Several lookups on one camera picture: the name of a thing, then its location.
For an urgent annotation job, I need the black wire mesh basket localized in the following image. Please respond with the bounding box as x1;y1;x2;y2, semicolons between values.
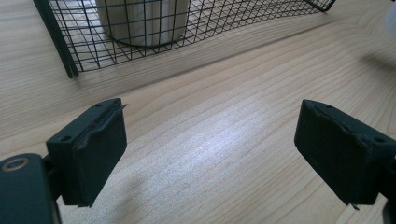
32;0;338;79

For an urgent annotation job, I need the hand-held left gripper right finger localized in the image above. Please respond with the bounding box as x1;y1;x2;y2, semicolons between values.
293;99;396;207

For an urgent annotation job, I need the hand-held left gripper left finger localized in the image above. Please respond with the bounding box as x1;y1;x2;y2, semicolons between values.
45;97;129;208

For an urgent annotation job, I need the stainless steel tumbler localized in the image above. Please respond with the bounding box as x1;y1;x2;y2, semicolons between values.
94;0;191;49

